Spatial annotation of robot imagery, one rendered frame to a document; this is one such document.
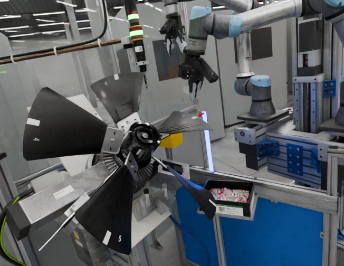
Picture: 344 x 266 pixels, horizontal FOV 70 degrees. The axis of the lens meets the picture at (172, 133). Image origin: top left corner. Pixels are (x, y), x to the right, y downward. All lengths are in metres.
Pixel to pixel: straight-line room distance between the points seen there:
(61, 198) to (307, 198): 0.92
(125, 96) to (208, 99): 3.08
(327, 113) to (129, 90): 1.09
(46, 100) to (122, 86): 0.32
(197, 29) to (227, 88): 3.84
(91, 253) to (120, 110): 0.64
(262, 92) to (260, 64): 3.70
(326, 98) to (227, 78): 3.33
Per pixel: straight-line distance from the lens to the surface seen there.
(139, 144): 0.81
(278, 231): 1.35
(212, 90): 4.04
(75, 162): 1.04
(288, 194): 1.19
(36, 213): 0.83
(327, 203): 1.17
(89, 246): 1.22
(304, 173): 1.56
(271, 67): 5.45
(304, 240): 1.33
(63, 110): 0.84
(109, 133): 0.86
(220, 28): 1.00
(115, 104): 1.00
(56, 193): 0.85
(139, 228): 1.02
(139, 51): 0.90
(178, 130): 0.98
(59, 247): 1.70
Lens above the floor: 1.46
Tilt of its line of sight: 17 degrees down
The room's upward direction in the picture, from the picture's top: 10 degrees counter-clockwise
